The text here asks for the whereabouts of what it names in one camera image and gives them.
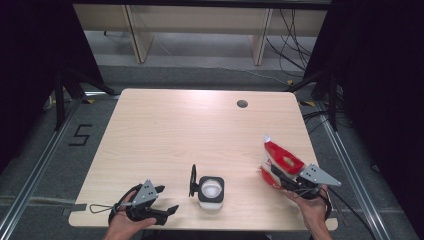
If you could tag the black curtain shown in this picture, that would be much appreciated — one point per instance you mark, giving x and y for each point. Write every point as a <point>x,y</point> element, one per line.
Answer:
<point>380,83</point>
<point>30,66</point>

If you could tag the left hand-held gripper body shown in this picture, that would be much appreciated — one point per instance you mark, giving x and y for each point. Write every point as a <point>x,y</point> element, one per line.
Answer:
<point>143,195</point>

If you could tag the light wooden desk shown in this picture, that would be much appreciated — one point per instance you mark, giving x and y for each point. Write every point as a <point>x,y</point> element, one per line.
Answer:
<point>200,20</point>

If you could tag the black metal stand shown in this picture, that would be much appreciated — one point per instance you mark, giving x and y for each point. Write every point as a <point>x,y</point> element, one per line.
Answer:
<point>60,100</point>
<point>331,100</point>

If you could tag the person's left hand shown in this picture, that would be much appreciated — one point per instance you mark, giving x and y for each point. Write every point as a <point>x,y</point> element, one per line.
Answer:
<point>123,225</point>

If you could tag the grey tape strip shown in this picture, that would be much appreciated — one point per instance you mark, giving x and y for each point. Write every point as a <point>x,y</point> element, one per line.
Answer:
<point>76,208</point>

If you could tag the round grey table grommet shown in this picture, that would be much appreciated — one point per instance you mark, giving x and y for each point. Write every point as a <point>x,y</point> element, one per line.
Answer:
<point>242,103</point>

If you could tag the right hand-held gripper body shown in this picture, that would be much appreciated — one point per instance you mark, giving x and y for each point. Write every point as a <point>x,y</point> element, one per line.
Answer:
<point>318,175</point>

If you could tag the black round jar lid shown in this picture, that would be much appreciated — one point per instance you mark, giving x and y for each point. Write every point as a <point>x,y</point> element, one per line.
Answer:
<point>192,180</point>

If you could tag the glass jar with black rim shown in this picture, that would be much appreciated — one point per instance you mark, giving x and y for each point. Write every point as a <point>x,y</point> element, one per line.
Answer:
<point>211,191</point>

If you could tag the aluminium floor rail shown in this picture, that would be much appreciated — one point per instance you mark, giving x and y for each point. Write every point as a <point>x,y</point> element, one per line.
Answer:
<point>36,170</point>
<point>353,173</point>

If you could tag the person's right hand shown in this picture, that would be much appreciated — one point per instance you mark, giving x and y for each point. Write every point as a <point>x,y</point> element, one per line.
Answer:
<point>315,210</point>

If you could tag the red and white plastic pouch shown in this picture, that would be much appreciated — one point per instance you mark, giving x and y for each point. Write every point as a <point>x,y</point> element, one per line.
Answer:
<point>283,158</point>

